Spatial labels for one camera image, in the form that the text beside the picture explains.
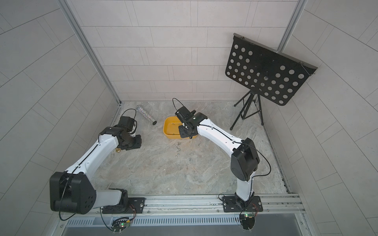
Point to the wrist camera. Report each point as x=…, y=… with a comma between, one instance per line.
x=183, y=114
x=128, y=123

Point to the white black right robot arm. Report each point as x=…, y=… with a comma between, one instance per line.
x=244, y=156

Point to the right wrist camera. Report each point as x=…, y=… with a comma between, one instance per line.
x=183, y=114

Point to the circuit board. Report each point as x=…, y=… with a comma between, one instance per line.
x=120, y=224
x=247, y=221

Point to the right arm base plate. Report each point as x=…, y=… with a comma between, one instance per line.
x=235, y=204

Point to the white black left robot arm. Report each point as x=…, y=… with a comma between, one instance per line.
x=71, y=191

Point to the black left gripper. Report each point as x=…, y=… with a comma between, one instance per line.
x=138, y=145

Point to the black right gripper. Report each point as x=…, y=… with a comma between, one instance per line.
x=183, y=132

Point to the aluminium mounting rail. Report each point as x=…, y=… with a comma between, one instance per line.
x=212, y=204

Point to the right circuit board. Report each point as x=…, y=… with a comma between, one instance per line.
x=247, y=221

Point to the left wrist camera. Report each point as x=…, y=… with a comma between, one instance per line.
x=128, y=123

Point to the yellow plastic storage box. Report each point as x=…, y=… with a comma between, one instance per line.
x=171, y=128

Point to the black music stand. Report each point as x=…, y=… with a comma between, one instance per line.
x=265, y=73

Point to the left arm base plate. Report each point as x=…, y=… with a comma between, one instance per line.
x=133, y=205

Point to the glittery silver tube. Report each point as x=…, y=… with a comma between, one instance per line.
x=146, y=115

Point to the left circuit board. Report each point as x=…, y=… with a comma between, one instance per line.
x=120, y=224

